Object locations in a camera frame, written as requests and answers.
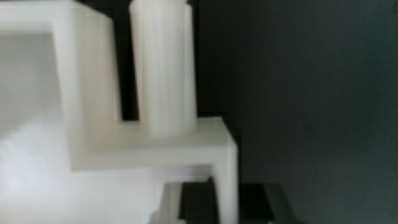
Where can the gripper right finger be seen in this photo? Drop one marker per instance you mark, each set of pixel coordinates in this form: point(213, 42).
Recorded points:
point(266, 207)

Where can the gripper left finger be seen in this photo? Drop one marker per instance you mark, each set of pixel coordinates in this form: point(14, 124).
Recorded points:
point(188, 203)

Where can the white chair seat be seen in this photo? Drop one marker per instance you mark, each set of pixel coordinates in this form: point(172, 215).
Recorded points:
point(94, 169)

